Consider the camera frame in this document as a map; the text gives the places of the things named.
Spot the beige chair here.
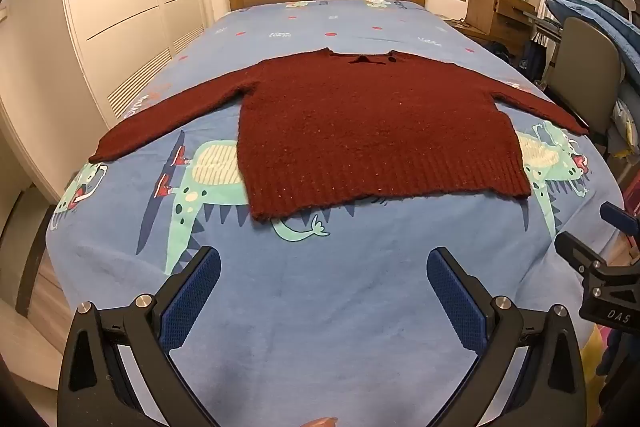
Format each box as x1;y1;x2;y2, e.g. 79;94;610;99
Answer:
542;16;623;148

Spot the wooden nightstand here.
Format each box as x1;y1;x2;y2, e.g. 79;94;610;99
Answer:
467;0;537;52

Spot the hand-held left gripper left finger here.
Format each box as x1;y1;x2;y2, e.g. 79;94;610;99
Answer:
56;246;222;427

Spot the dark blue bag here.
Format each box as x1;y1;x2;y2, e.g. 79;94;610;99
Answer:
525;34;551;72

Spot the blue dinosaur print bedsheet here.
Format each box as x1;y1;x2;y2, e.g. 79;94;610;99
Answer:
45;0;626;427

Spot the dark red knit sweater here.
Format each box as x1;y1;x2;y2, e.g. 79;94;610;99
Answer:
89;48;590;224

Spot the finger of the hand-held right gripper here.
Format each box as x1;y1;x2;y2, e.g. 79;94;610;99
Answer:
554;231;608;278
600;202;640;238

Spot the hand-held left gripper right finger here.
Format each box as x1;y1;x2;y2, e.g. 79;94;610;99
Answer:
426;247;587;427

